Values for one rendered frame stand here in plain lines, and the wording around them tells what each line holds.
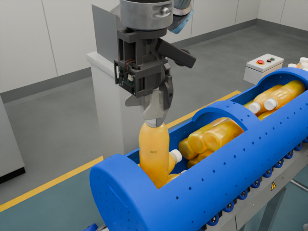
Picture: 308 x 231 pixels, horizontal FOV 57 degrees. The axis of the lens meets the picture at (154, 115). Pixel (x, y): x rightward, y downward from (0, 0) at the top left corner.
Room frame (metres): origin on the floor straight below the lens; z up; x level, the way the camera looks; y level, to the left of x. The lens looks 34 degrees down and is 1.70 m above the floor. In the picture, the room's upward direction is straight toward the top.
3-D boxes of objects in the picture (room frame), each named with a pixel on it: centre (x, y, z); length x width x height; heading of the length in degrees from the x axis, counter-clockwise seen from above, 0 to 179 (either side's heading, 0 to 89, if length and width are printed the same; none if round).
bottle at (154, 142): (0.51, 0.00, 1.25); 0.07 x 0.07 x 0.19
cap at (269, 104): (0.87, -0.42, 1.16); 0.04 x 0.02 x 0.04; 40
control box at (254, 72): (1.40, -0.59, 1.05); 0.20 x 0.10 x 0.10; 130
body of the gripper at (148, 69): (0.49, 0.02, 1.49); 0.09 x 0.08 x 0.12; 130
